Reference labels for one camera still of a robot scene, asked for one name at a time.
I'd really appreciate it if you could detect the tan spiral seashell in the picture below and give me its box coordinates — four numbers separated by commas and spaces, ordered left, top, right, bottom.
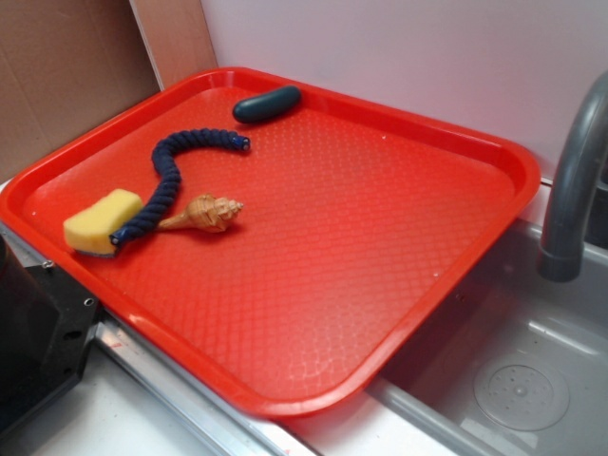
156, 194, 244, 234

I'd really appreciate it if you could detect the brown cardboard panel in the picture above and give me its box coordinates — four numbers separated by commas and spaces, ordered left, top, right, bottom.
1, 1, 217, 181

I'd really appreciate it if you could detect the dark green plastic pickle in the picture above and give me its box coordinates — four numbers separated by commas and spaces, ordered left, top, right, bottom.
232, 85, 302, 124

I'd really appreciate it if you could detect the navy blue twisted rope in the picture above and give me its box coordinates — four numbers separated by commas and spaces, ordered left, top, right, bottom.
108, 129, 252, 248

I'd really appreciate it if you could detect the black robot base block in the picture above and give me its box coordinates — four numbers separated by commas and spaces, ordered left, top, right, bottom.
1, 240, 100, 437

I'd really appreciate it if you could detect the yellow sponge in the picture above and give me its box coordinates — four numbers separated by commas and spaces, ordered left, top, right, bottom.
63, 189, 143, 257

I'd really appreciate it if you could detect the grey plastic faucet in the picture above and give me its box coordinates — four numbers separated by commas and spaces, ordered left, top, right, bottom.
537, 73, 607, 282

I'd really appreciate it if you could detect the aluminium frame rail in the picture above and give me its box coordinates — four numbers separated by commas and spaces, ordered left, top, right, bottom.
95, 313, 313, 455

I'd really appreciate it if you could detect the red plastic tray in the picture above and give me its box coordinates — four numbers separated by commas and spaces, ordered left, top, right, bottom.
1, 68, 541, 418

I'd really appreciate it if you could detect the grey plastic sink basin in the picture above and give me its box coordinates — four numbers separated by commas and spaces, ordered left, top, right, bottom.
369, 222, 607, 455

